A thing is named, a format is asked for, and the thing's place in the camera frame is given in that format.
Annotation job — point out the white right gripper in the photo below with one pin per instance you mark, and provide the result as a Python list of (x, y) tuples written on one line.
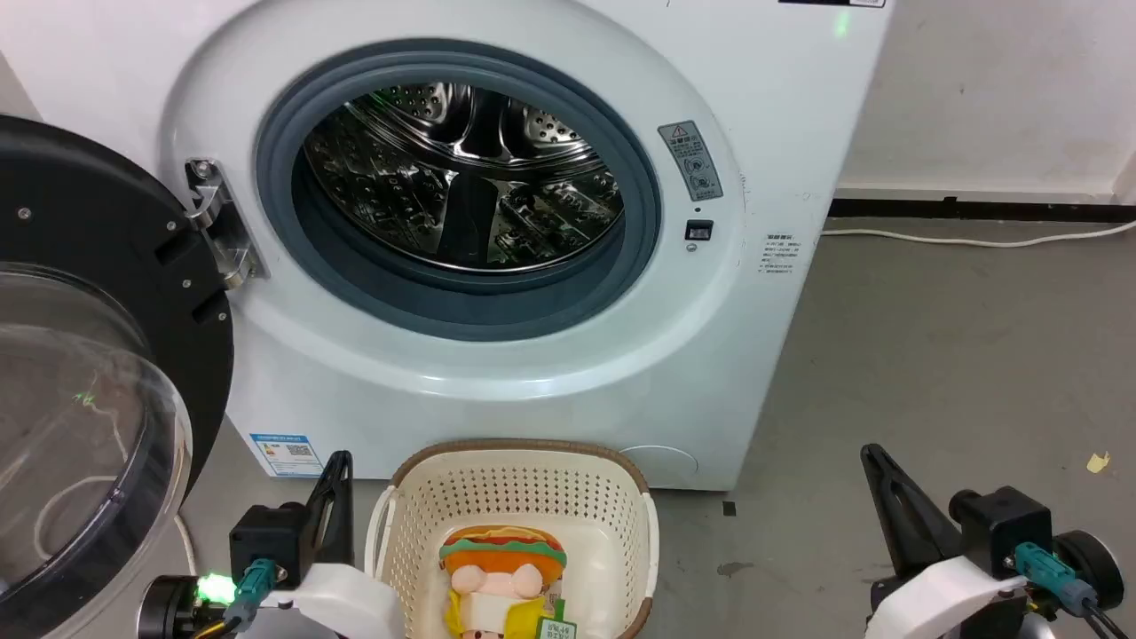
[(945, 599)]

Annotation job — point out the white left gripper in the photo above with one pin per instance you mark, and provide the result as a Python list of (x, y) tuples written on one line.
[(346, 599)]

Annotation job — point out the white front-load washing machine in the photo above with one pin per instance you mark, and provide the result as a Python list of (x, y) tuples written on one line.
[(550, 390)]

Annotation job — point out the blue energy label sticker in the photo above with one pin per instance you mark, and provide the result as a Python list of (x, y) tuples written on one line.
[(287, 454)]

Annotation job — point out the hamburger hat plush doll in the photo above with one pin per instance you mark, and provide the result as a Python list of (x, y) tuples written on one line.
[(501, 577)]

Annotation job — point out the cream perforated laundry basket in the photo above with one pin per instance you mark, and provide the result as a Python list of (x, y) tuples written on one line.
[(515, 493)]

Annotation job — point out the small yellow paper scrap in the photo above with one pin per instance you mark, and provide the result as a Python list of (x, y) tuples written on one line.
[(1099, 461)]

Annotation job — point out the grey rubber door gasket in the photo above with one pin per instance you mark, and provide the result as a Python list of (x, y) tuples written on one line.
[(355, 275)]

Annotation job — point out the green tag with white label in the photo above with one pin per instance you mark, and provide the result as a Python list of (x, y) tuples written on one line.
[(556, 628)]

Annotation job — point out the round white filter cover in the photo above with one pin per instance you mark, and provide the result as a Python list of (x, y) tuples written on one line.
[(661, 463)]

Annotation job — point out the small printed text sticker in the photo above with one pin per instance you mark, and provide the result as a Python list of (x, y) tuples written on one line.
[(779, 254)]

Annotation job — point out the black baseboard strip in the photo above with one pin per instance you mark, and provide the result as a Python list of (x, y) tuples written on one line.
[(976, 209)]

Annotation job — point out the metal door hinge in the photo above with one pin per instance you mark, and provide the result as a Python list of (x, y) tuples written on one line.
[(217, 222)]

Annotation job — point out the black washer door, clear dome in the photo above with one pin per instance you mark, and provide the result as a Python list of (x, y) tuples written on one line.
[(98, 266)]

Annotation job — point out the black door latch socket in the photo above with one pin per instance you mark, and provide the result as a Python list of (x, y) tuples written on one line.
[(698, 231)]

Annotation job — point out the stainless steel washer drum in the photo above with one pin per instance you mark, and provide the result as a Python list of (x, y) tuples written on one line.
[(461, 177)]

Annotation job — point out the grey warning label sticker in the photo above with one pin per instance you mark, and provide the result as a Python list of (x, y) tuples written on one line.
[(690, 161)]

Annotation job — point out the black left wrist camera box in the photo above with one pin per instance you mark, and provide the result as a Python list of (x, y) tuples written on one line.
[(266, 534)]

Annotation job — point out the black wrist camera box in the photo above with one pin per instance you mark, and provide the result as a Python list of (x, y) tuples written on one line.
[(1003, 524), (266, 534)]

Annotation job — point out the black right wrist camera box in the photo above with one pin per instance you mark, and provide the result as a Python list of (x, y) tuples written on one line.
[(1003, 524)]

